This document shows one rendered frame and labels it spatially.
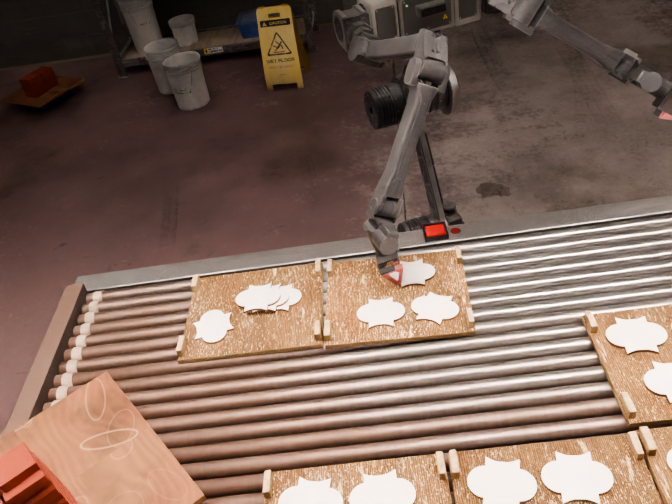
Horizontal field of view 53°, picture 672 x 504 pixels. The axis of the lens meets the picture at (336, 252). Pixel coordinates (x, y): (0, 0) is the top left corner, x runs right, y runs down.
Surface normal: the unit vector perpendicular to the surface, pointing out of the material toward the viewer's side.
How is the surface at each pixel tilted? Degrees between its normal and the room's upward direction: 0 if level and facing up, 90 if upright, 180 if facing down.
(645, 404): 0
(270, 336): 0
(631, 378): 0
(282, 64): 78
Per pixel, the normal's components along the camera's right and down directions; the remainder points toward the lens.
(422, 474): -0.15, -0.77
